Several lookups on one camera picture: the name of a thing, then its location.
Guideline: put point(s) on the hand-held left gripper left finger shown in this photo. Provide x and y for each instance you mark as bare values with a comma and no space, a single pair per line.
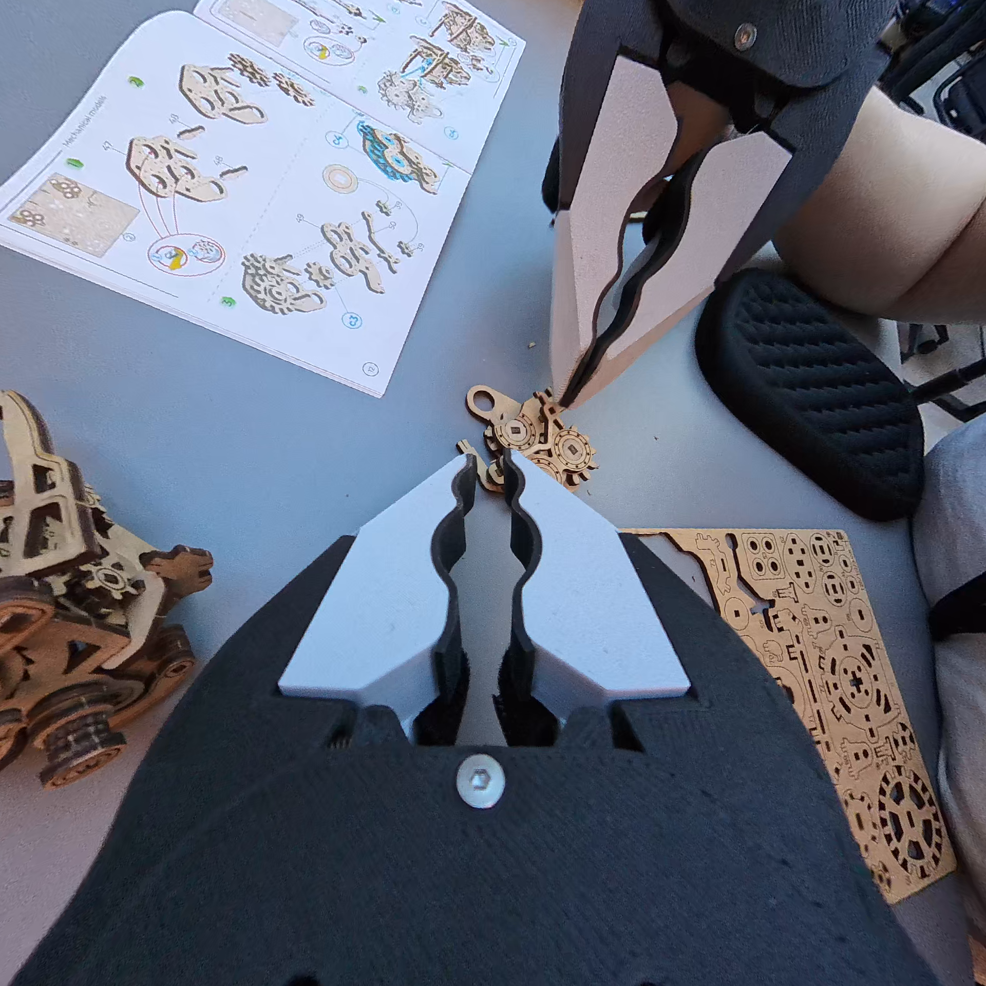
377,616

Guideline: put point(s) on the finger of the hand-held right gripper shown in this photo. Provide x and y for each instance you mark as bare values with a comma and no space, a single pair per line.
732,200
608,154

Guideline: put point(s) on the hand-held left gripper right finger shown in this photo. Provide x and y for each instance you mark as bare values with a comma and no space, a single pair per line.
593,616

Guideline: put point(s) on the small wooden gear assembly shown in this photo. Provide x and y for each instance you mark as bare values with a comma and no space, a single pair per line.
587,454

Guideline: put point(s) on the person's right forearm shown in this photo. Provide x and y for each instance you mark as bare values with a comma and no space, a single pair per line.
886,216

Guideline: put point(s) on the grey desk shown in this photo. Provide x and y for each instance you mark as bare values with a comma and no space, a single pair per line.
231,431

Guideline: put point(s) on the black padded chair armrest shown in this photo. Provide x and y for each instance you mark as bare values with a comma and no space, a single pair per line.
809,385

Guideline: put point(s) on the partly built wooden model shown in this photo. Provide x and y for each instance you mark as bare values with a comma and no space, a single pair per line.
69,639

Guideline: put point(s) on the laser-cut plywood parts sheet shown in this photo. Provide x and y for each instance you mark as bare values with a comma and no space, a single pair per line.
874,751

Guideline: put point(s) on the white instruction booklet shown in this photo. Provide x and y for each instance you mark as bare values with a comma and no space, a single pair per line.
254,192

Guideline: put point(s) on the person's grey trouser leg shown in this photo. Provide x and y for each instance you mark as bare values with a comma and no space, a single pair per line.
963,501

